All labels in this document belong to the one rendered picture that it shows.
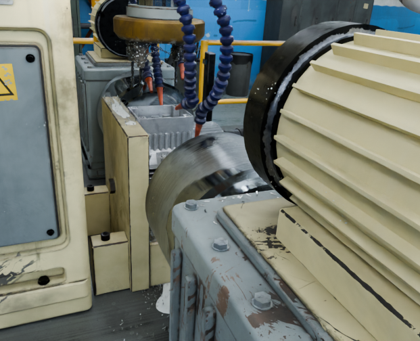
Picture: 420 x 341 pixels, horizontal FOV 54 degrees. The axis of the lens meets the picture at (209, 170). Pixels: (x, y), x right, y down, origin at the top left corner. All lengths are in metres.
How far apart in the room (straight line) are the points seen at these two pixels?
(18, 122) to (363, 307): 0.54
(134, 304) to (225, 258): 0.51
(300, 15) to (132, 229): 5.77
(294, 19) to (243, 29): 0.76
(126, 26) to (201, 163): 0.31
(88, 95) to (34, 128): 0.64
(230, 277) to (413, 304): 0.14
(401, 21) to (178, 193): 7.82
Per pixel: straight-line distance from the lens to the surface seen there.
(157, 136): 0.86
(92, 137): 1.35
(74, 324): 0.86
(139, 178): 0.77
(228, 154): 0.62
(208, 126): 0.93
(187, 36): 0.70
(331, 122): 0.31
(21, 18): 0.66
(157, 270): 0.90
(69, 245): 0.78
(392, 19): 8.15
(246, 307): 0.34
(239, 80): 6.14
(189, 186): 0.59
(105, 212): 1.07
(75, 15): 3.93
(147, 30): 0.78
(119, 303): 0.89
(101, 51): 1.41
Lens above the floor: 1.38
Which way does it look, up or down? 23 degrees down
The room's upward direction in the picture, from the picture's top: 3 degrees clockwise
